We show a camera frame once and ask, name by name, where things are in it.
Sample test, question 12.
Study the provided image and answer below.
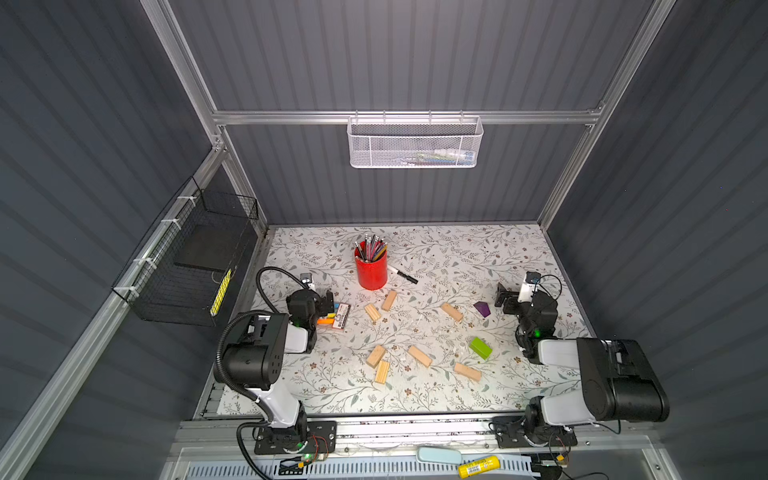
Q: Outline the green block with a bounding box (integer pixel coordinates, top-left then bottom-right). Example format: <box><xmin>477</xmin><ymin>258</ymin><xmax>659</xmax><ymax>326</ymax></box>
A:
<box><xmin>469</xmin><ymin>337</ymin><xmax>493</xmax><ymax>361</ymax></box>

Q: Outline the wood block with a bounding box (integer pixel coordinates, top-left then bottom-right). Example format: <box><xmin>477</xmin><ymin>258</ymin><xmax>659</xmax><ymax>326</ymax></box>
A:
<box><xmin>364</xmin><ymin>304</ymin><xmax>382</xmax><ymax>323</ymax></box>
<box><xmin>366</xmin><ymin>345</ymin><xmax>387</xmax><ymax>368</ymax></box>
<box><xmin>381</xmin><ymin>290</ymin><xmax>397</xmax><ymax>311</ymax></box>
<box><xmin>441</xmin><ymin>303</ymin><xmax>463</xmax><ymax>322</ymax></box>
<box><xmin>374</xmin><ymin>360</ymin><xmax>390</xmax><ymax>385</ymax></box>
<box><xmin>454</xmin><ymin>363</ymin><xmax>483</xmax><ymax>382</ymax></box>
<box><xmin>408</xmin><ymin>345</ymin><xmax>433</xmax><ymax>368</ymax></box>

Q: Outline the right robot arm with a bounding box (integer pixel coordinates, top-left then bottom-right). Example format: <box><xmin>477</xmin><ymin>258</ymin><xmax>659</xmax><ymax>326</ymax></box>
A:
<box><xmin>490</xmin><ymin>275</ymin><xmax>671</xmax><ymax>448</ymax></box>

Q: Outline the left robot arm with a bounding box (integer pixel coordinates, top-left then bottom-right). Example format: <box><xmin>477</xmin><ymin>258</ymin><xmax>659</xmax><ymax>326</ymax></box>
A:
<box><xmin>214</xmin><ymin>289</ymin><xmax>337</xmax><ymax>462</ymax></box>

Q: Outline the purple block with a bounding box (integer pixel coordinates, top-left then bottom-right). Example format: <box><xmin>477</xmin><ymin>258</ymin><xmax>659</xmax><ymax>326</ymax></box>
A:
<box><xmin>473</xmin><ymin>301</ymin><xmax>491</xmax><ymax>318</ymax></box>

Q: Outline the crayon box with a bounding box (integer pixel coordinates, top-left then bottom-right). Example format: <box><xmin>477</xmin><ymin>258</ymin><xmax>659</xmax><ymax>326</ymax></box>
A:
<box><xmin>317</xmin><ymin>303</ymin><xmax>350</xmax><ymax>330</ymax></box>

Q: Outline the red pen cup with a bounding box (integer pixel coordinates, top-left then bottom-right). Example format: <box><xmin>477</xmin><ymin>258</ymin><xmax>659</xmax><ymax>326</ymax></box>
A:
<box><xmin>354</xmin><ymin>242</ymin><xmax>388</xmax><ymax>291</ymax></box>

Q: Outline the yellow highlighter in basket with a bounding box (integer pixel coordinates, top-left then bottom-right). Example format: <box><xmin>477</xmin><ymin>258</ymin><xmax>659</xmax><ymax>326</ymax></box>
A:
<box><xmin>209</xmin><ymin>269</ymin><xmax>233</xmax><ymax>317</ymax></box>

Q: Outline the black white marker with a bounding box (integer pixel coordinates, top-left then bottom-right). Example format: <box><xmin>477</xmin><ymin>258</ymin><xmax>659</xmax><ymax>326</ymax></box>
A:
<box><xmin>388</xmin><ymin>266</ymin><xmax>419</xmax><ymax>284</ymax></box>

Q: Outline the floral table mat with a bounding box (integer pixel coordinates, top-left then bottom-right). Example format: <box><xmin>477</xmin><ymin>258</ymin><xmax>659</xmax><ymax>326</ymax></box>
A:
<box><xmin>253</xmin><ymin>225</ymin><xmax>590</xmax><ymax>414</ymax></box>

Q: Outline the yellow glue stick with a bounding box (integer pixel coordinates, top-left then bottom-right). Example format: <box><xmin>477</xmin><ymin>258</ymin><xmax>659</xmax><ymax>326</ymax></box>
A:
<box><xmin>458</xmin><ymin>455</ymin><xmax>501</xmax><ymax>479</ymax></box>

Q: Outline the light blue eraser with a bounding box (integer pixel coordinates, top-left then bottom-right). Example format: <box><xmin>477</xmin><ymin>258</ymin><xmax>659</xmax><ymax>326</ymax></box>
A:
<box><xmin>416</xmin><ymin>446</ymin><xmax>463</xmax><ymax>466</ymax></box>

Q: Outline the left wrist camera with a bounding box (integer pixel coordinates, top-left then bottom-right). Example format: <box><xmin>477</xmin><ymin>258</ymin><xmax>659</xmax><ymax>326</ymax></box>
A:
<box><xmin>300</xmin><ymin>273</ymin><xmax>315</xmax><ymax>290</ymax></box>

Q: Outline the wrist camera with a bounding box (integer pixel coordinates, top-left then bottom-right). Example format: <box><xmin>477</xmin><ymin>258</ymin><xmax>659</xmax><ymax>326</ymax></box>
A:
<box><xmin>518</xmin><ymin>271</ymin><xmax>542</xmax><ymax>303</ymax></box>
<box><xmin>300</xmin><ymin>273</ymin><xmax>315</xmax><ymax>290</ymax></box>

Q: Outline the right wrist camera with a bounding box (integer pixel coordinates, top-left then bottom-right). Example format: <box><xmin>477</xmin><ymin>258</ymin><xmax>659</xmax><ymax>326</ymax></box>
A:
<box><xmin>518</xmin><ymin>271</ymin><xmax>542</xmax><ymax>303</ymax></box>

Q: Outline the black wire basket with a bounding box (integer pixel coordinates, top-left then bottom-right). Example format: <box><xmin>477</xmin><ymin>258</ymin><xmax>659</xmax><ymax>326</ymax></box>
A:
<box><xmin>112</xmin><ymin>181</ymin><xmax>259</xmax><ymax>327</ymax></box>

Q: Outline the white wire basket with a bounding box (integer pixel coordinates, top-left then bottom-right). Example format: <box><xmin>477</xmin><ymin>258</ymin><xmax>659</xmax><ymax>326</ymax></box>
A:
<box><xmin>346</xmin><ymin>115</ymin><xmax>484</xmax><ymax>169</ymax></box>

